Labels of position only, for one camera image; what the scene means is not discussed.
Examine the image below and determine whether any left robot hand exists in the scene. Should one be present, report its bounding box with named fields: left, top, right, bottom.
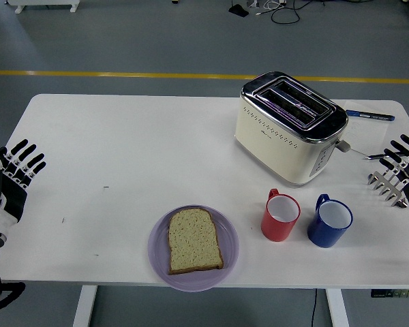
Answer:
left=0, top=138, right=48, bottom=236

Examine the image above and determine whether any brown bread slice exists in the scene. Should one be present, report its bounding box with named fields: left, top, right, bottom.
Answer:
left=167, top=207, right=225, bottom=275

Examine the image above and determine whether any purple plastic plate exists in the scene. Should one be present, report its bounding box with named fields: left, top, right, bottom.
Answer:
left=147, top=204, right=240, bottom=292

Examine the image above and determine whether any metal toast rack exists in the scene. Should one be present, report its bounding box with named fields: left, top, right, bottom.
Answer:
left=367, top=168, right=409, bottom=208

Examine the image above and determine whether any white paper sheet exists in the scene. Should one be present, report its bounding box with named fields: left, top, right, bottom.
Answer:
left=340, top=99, right=391, bottom=156

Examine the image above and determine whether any blue marker pen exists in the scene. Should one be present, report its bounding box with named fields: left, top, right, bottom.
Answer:
left=345, top=109, right=395, bottom=122

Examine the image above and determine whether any black table control panel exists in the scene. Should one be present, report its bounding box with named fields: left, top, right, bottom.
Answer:
left=370, top=288, right=409, bottom=299

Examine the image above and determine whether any blue mug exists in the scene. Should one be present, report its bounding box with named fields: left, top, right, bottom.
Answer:
left=307, top=193, right=354, bottom=249

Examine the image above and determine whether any white table leg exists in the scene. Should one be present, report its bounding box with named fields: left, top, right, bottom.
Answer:
left=325, top=288, right=350, bottom=327
left=72, top=285, right=98, bottom=327

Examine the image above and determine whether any red mug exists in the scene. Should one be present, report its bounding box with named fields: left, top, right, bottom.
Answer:
left=260, top=188, right=301, bottom=243

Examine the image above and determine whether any cream and chrome toaster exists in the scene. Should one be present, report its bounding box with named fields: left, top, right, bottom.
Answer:
left=234, top=70, right=352, bottom=187

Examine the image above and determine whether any white furniture base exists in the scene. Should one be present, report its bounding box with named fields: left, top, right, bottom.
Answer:
left=6, top=0, right=81, bottom=14

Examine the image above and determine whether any black floor pedal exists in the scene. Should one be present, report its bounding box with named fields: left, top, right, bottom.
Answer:
left=228, top=3, right=249, bottom=18

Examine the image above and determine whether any thin black table cable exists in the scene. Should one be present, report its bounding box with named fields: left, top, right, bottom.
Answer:
left=309, top=288, right=318, bottom=327

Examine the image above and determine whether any black floor cable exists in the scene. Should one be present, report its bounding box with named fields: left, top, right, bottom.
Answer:
left=271, top=0, right=314, bottom=25

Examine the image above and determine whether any white floor cable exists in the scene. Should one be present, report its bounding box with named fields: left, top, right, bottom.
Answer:
left=255, top=0, right=287, bottom=16

